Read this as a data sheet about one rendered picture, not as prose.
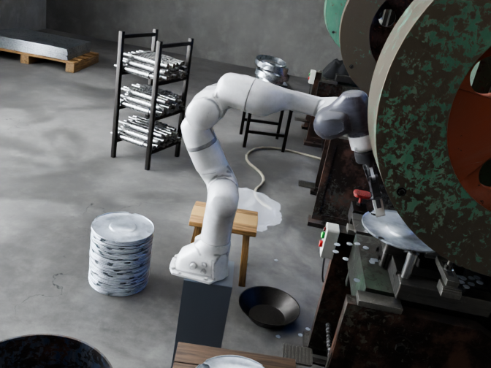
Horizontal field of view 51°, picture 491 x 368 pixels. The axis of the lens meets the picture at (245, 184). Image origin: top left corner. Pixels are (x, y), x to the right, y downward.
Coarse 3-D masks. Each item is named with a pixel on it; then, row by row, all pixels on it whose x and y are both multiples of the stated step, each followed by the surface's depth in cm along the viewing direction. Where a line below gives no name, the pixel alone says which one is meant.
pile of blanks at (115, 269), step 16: (96, 240) 237; (144, 240) 239; (96, 256) 239; (112, 256) 237; (128, 256) 237; (144, 256) 244; (96, 272) 242; (112, 272) 241; (128, 272) 241; (144, 272) 249; (96, 288) 245; (112, 288) 243; (128, 288) 245
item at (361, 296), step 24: (360, 312) 163; (384, 312) 162; (408, 312) 164; (432, 312) 166; (336, 336) 170; (360, 336) 168; (384, 336) 167; (408, 336) 166; (432, 336) 165; (456, 336) 163; (480, 336) 162; (336, 360) 172; (360, 360) 171; (384, 360) 170; (408, 360) 169; (432, 360) 168; (456, 360) 167; (480, 360) 166
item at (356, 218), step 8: (352, 216) 184; (360, 216) 185; (360, 224) 179; (360, 232) 174; (368, 232) 174; (376, 248) 187; (384, 248) 179; (392, 248) 178; (384, 256) 179; (400, 256) 178; (384, 264) 180
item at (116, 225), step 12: (108, 216) 253; (120, 216) 255; (132, 216) 257; (96, 228) 241; (108, 228) 243; (120, 228) 243; (132, 228) 245; (144, 228) 248; (108, 240) 233; (120, 240) 235; (132, 240) 236
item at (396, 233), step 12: (372, 216) 186; (384, 216) 188; (396, 216) 190; (372, 228) 178; (384, 228) 179; (396, 228) 179; (408, 228) 181; (384, 240) 169; (396, 240) 172; (408, 240) 174; (420, 240) 175; (420, 252) 167; (432, 252) 168
